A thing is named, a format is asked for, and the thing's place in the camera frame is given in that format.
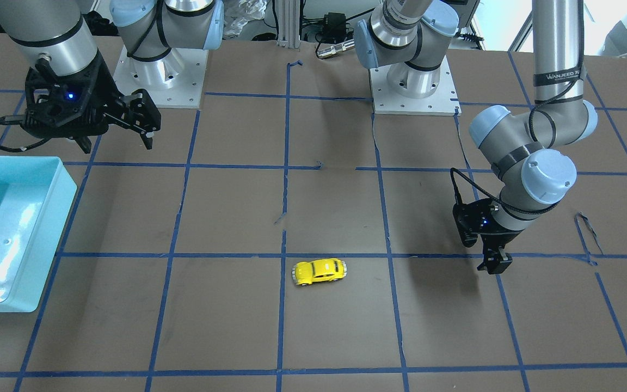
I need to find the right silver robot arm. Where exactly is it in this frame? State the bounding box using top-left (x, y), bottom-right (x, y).
top-left (0, 1), bottom-right (224, 154)

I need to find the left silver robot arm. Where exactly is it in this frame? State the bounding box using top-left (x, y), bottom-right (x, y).
top-left (353, 1), bottom-right (599, 274)

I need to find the brown paper table mat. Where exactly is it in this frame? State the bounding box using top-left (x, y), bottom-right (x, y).
top-left (0, 41), bottom-right (627, 391)

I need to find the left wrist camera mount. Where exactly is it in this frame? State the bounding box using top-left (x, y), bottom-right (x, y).
top-left (452, 198), bottom-right (499, 248)

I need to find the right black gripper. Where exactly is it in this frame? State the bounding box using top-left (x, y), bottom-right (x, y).
top-left (48, 52), bottom-right (161, 154)

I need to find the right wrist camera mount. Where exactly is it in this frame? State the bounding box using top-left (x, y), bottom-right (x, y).
top-left (21, 64), bottom-right (119, 140)

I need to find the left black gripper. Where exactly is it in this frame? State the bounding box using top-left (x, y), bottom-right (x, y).
top-left (477, 215), bottom-right (534, 275)

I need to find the light blue plastic bin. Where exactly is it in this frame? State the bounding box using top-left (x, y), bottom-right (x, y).
top-left (0, 156), bottom-right (77, 313)

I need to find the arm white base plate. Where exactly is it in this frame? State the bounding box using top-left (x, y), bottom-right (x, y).
top-left (369, 57), bottom-right (462, 116)
top-left (114, 47), bottom-right (210, 109)

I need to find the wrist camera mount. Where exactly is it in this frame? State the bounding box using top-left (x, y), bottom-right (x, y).
top-left (452, 198), bottom-right (499, 248)
top-left (21, 64), bottom-right (119, 140)

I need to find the aluminium frame post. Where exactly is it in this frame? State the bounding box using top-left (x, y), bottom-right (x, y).
top-left (273, 1), bottom-right (303, 51)

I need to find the yellow beetle toy car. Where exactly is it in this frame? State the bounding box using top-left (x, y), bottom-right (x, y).
top-left (292, 258), bottom-right (347, 286)

